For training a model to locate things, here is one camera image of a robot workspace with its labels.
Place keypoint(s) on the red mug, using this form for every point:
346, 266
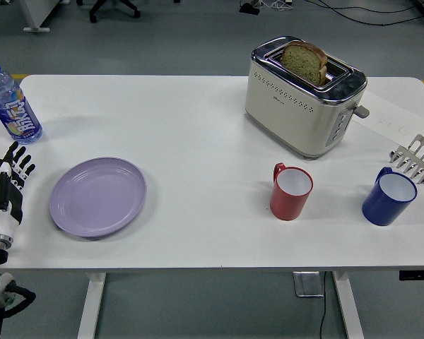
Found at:
286, 205

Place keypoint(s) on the purple plate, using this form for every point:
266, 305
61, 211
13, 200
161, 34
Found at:
98, 196

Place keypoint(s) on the silver metal floor box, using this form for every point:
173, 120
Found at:
306, 284

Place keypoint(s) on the white desk foot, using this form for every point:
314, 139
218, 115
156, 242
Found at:
37, 21

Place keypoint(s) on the black table control panel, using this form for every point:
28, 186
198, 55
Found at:
418, 276

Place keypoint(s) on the large brown bread slice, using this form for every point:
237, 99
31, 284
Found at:
300, 61

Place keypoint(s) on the blue mug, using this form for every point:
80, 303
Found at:
378, 208

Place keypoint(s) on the silver metal toast rack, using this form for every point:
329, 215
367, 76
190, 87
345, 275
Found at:
422, 152

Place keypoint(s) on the blue drink bottle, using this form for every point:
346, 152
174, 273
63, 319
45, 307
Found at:
17, 113

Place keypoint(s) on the black office chair base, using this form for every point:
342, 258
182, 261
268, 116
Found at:
107, 7

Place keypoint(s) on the cream steel toaster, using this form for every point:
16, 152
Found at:
289, 116

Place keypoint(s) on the white table leg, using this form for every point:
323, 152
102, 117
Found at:
348, 307
92, 307

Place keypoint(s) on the white paper sheet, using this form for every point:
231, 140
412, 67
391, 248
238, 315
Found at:
392, 113

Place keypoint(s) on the pale bread slice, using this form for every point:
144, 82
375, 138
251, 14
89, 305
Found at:
323, 75

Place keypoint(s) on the black floor device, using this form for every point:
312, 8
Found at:
249, 7

